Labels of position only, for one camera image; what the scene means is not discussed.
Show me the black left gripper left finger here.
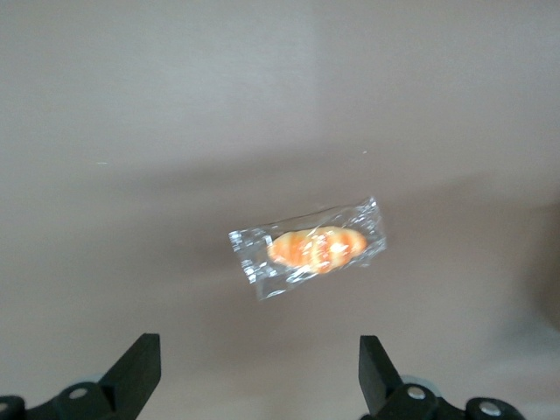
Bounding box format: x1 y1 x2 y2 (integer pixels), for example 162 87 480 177
0 332 162 420

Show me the croissant in clear plastic wrapper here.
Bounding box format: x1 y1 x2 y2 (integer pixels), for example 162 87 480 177
227 195 386 304

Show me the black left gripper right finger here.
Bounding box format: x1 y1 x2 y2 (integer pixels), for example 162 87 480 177
358 334 526 420

